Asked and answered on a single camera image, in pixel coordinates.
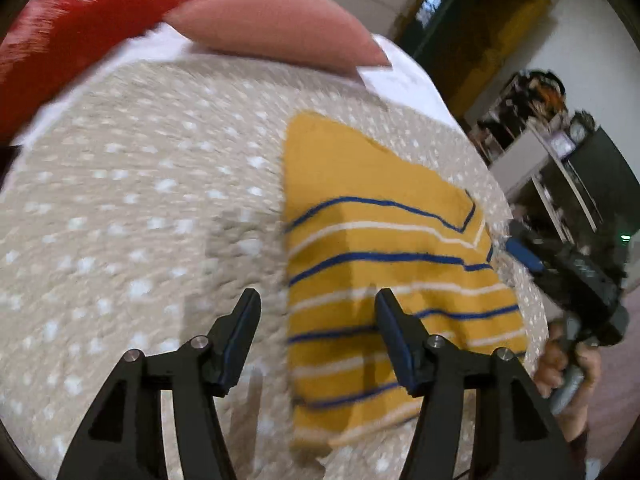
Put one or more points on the white cluttered shelf unit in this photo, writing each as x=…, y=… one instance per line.
x=530, y=140

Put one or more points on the black tablet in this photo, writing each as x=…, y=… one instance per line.
x=7, y=162

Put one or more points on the black cabinet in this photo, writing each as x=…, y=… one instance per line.
x=607, y=180

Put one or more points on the yellow striped sweater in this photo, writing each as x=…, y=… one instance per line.
x=380, y=260

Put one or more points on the beige dotted blanket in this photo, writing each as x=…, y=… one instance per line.
x=125, y=210

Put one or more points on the red floral pillow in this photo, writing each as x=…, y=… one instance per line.
x=75, y=30

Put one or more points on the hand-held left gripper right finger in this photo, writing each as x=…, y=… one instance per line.
x=395, y=330

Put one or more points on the person's right hand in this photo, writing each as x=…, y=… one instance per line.
x=552, y=360

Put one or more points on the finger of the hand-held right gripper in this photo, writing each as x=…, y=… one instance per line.
x=525, y=255

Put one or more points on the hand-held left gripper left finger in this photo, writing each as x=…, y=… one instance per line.
x=239, y=330

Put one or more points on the brown wooden door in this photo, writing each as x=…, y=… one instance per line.
x=475, y=20

